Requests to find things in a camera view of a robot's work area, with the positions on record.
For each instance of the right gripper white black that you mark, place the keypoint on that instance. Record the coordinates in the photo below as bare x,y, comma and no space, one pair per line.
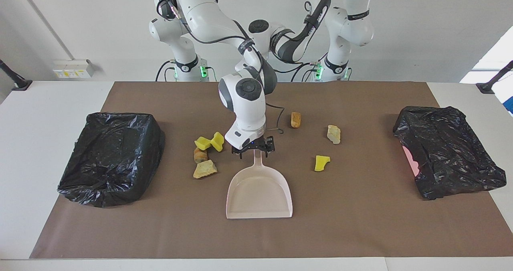
242,134

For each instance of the yellow green scouring sponge piece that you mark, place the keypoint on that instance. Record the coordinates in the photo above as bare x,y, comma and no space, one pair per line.
217,142
320,163
203,143

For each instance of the beige plastic dustpan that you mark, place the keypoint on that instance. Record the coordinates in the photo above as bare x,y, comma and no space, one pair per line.
258,191

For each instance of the brown toy bread roll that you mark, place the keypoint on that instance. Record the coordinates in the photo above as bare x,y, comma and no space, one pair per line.
295,120

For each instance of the toy croissant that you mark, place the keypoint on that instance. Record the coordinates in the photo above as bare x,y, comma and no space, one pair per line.
334,134
200,155

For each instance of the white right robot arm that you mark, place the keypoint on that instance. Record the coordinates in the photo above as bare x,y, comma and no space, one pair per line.
176,30

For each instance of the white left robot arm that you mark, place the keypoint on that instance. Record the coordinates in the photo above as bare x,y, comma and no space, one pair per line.
352,30

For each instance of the black plastic trash bag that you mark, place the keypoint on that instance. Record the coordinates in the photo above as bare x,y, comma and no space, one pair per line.
112,158
449,150

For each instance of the pink plastic bin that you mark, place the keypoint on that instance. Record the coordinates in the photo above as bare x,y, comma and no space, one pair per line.
409,158

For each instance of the brown table mat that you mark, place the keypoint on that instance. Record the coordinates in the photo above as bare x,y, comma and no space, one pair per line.
256,239

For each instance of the black clamp stand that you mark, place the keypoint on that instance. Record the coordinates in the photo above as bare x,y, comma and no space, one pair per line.
20,84
487,87

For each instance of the blue panel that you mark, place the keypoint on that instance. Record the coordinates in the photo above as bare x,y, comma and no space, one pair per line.
510,106

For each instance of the white wall socket box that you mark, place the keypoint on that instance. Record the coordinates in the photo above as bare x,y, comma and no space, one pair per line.
72,68

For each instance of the grey wall conduit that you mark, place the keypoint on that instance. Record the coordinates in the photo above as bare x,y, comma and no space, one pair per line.
45,21

